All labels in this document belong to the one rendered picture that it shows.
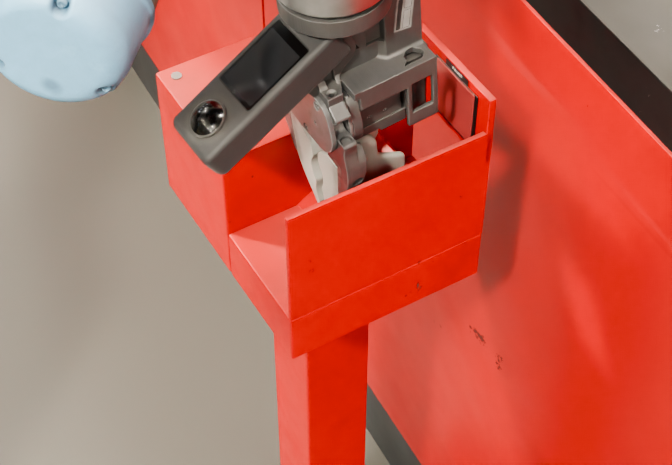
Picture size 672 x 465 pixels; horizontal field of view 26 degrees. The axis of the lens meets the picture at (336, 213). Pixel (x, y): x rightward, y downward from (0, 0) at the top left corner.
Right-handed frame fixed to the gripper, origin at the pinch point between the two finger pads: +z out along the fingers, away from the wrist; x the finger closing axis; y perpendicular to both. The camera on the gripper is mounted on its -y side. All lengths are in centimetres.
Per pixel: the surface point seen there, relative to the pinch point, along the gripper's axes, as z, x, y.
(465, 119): -5.7, -2.8, 9.8
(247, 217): 2.4, 4.4, -4.5
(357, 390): 27.7, 2.0, 1.6
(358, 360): 23.5, 2.0, 2.1
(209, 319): 75, 49, 4
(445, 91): -6.3, -0.2, 9.8
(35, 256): 73, 71, -11
